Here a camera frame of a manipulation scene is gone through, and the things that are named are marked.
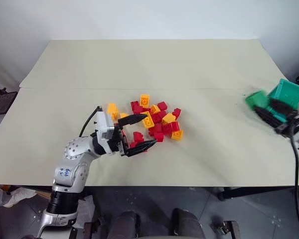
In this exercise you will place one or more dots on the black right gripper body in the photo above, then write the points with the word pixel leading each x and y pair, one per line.
pixel 289 123

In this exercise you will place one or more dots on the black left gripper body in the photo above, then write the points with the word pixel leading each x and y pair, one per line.
pixel 117 143

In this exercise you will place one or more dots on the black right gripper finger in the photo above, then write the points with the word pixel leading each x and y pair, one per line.
pixel 281 105
pixel 267 115

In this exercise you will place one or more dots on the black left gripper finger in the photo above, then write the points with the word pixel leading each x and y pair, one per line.
pixel 132 119
pixel 140 147

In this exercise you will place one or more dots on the green toy block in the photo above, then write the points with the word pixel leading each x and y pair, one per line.
pixel 257 100

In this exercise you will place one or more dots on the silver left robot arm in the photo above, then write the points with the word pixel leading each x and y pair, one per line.
pixel 73 152

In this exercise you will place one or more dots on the yellow toy block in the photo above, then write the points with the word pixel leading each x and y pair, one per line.
pixel 155 109
pixel 144 99
pixel 169 118
pixel 123 115
pixel 177 134
pixel 112 109
pixel 148 122

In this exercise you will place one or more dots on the teal plastic bin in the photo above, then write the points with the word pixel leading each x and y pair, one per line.
pixel 290 92

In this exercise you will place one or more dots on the dark rounded shape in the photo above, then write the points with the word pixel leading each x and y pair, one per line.
pixel 126 225
pixel 187 224

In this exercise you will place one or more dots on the white cloth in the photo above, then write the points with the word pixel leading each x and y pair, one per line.
pixel 17 195

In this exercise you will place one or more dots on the caster wheel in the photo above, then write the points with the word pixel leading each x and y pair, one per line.
pixel 226 229

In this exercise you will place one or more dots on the black stand base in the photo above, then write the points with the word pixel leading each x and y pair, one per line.
pixel 1 102

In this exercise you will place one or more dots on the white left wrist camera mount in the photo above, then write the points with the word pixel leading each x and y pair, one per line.
pixel 103 124

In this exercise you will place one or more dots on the black table frame bar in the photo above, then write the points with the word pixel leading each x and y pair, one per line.
pixel 259 191

